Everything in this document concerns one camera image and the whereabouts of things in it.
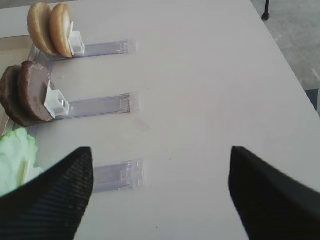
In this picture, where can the brown meat patty front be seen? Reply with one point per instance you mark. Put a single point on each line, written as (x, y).
(33, 82)

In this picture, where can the green lettuce leaf on rack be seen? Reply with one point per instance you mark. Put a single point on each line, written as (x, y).
(17, 148)

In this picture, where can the white patty pusher block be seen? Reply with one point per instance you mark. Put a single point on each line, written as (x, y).
(55, 102)

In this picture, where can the clear patty rack rail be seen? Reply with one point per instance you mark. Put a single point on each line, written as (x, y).
(118, 104)

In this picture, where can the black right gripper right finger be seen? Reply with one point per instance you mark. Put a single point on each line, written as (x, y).
(271, 205)

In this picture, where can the clear bun rack rail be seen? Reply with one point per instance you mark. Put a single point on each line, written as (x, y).
(109, 48)

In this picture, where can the black table leg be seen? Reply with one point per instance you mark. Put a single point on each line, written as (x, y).
(266, 15)

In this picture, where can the tan bun slice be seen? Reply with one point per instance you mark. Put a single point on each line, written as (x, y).
(38, 23)
(60, 25)

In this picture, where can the tan bun slice rear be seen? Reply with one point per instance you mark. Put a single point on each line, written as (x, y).
(38, 23)

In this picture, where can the tan bun slice front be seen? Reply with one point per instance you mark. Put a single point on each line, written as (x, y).
(60, 25)

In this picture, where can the white lettuce pusher block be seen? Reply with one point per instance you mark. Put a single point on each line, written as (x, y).
(28, 172)

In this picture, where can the white bun pusher block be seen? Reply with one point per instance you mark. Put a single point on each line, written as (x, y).
(75, 41)

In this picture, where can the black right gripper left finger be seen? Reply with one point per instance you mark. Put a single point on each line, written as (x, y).
(52, 205)

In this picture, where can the clear lettuce rack rail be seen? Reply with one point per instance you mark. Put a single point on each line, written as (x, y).
(117, 177)

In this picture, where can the brown meat patty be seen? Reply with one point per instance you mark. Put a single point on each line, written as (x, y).
(10, 100)
(33, 82)

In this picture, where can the brown meat patty rear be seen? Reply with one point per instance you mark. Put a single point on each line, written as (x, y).
(10, 100)

